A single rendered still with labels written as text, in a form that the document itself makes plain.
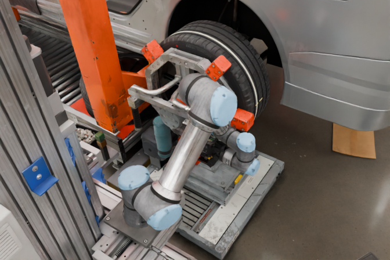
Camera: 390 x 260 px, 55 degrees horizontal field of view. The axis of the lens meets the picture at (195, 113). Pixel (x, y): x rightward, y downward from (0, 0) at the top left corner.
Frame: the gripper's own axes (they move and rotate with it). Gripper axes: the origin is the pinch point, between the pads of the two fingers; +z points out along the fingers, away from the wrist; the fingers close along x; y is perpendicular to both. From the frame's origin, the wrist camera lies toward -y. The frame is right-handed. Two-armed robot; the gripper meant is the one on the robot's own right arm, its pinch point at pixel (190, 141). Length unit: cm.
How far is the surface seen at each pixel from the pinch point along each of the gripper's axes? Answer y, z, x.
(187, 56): 28.0, 17.2, -24.7
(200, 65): 28.7, 6.4, -20.5
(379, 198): -83, -83, -88
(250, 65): 22.3, -8.7, -41.1
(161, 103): 15.0, 16.4, -1.6
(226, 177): -60, 0, -33
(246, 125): 3.6, -18.7, -20.5
